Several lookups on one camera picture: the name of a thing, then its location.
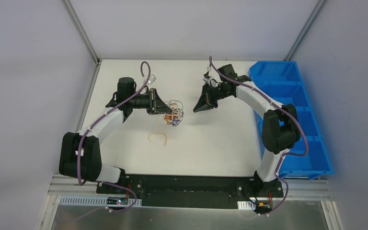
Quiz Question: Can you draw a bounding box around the coloured wire bundle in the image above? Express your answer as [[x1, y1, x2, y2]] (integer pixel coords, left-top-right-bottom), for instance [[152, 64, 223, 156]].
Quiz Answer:
[[162, 100, 184, 127]]

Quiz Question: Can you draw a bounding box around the orange wire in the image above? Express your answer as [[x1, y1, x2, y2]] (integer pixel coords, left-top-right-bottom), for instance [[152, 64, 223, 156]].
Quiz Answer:
[[148, 132, 168, 146]]

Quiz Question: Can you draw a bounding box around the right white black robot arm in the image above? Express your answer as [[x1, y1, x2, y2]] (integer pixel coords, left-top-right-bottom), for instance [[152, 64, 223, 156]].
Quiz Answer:
[[193, 64, 301, 196]]

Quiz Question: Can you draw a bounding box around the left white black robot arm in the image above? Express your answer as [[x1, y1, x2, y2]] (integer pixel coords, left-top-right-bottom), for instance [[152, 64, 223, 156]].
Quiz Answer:
[[59, 77, 172, 194]]

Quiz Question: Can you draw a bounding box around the blue plastic compartment bin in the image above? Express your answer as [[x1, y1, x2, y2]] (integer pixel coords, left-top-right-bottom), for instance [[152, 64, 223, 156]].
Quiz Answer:
[[248, 61, 334, 180]]

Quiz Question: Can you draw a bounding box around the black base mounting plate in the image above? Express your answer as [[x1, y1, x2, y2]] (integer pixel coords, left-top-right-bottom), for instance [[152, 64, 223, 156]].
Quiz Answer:
[[96, 174, 284, 209]]

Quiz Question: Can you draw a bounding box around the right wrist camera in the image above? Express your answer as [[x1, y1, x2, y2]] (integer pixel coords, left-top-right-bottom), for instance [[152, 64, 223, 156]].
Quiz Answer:
[[203, 66, 217, 87]]

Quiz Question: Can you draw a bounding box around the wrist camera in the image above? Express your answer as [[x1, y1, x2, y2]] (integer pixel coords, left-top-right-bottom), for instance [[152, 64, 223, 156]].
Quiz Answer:
[[203, 66, 217, 87], [143, 74, 156, 85]]

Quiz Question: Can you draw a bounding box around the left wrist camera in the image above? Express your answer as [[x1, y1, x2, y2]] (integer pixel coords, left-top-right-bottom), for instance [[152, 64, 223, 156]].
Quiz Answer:
[[143, 74, 156, 85]]

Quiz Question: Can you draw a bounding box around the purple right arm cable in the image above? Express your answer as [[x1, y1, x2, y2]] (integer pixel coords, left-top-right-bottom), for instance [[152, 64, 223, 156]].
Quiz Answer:
[[208, 56, 309, 217]]

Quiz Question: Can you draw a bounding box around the aluminium frame rail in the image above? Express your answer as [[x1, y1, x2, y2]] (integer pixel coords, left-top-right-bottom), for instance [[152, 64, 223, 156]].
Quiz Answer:
[[48, 174, 334, 201]]

